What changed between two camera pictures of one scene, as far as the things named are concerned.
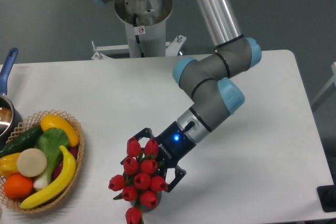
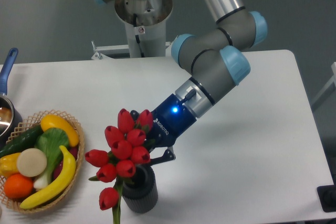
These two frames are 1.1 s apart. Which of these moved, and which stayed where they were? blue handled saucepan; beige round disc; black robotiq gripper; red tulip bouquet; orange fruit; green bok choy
Moved: black robotiq gripper; red tulip bouquet
Stayed: orange fruit; green bok choy; beige round disc; blue handled saucepan
